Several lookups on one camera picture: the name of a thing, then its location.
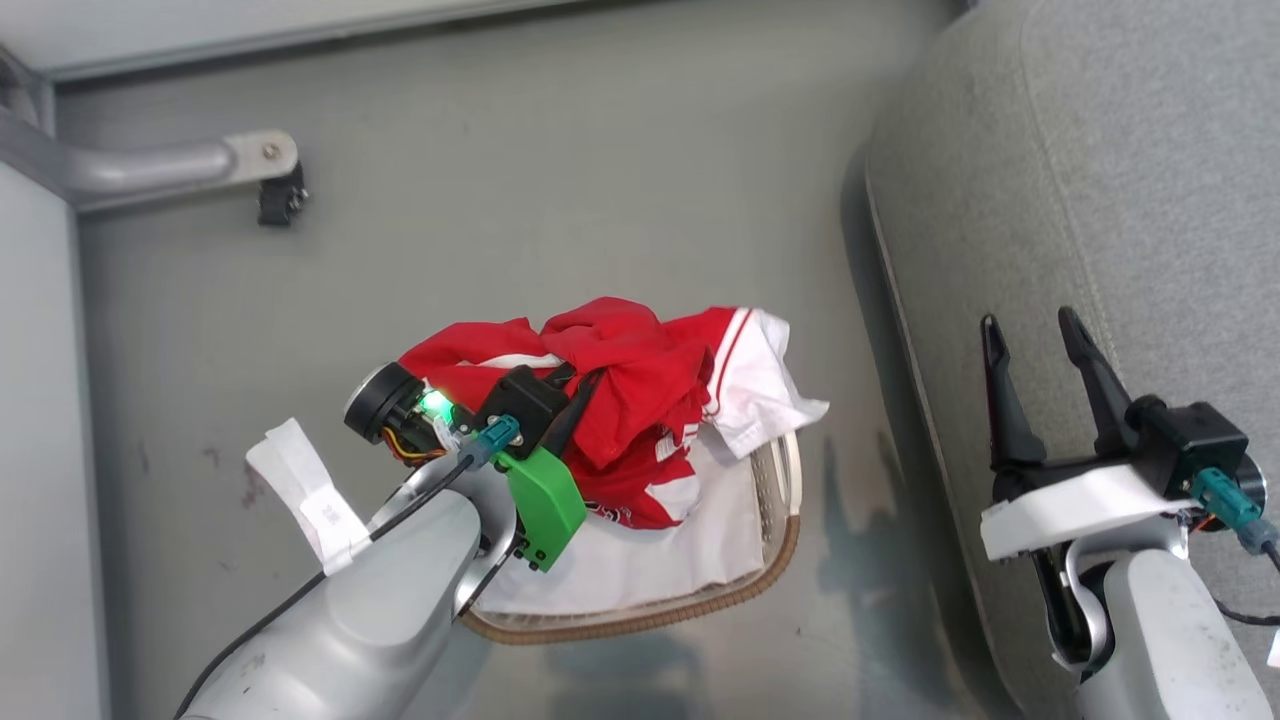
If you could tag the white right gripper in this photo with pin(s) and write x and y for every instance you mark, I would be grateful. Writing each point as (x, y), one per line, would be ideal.
(1070, 505)

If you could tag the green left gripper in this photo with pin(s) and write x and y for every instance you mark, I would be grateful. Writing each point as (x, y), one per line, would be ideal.
(545, 505)

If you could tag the red shirt with white print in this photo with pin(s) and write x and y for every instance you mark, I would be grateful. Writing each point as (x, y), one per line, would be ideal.
(620, 380)

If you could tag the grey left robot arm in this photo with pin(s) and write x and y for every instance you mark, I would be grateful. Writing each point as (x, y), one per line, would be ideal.
(370, 620)

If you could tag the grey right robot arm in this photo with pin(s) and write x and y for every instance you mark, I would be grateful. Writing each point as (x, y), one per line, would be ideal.
(1170, 640)

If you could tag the beige woven laundry basket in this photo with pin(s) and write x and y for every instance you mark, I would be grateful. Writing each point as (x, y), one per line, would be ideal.
(772, 485)

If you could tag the white garment with red trim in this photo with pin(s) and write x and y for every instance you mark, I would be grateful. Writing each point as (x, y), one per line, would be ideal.
(650, 560)

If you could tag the grey fabric sofa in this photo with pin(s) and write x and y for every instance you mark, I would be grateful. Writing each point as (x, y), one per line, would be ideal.
(1100, 150)

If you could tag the white paper label tag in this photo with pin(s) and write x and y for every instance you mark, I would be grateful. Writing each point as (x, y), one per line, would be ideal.
(305, 485)

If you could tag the black caster wheel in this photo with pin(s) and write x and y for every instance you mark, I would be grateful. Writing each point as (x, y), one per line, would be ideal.
(282, 200)

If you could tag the white partition panel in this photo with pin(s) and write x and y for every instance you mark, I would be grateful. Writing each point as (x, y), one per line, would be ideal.
(40, 450)

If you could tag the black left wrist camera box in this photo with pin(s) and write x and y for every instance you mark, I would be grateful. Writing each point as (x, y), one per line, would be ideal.
(520, 405)

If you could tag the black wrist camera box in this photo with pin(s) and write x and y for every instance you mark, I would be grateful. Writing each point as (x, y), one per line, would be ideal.
(1195, 445)
(520, 405)

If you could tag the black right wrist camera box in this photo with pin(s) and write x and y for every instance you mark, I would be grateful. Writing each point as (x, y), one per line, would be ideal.
(1195, 445)

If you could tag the grey metal frame leg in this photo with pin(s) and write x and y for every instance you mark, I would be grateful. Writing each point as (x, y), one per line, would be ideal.
(150, 170)

